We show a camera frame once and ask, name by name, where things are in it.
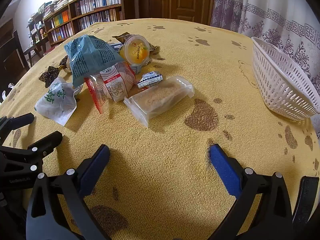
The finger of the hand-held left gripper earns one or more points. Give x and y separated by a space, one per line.
20 120
47 142

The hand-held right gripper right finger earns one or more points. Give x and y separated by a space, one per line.
222 165

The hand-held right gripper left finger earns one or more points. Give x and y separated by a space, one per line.
96 170

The white green print packet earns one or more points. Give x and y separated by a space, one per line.
55 102

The dark patterned twist candy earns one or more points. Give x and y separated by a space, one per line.
48 77

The red white bread bag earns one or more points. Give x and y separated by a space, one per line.
115 82

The clear sesame cake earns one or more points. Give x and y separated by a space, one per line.
155 97

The teal snack bag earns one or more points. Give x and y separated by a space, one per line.
90 55

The white plastic basket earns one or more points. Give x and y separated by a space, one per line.
275 80

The small blue white packet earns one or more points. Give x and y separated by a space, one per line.
150 78

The orange jelly cup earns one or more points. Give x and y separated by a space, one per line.
135 50

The brown snack wrapper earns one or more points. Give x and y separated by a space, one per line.
119 38

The yellow paw print blanket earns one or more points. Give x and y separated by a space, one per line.
175 130

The dark wooden chair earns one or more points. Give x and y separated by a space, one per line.
17 47

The small dark trinket shelf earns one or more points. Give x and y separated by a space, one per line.
37 30

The wooden bookshelf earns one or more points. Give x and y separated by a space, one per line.
127 2

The purple patterned curtain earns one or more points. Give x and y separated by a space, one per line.
275 10

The wooden door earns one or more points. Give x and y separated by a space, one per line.
185 0

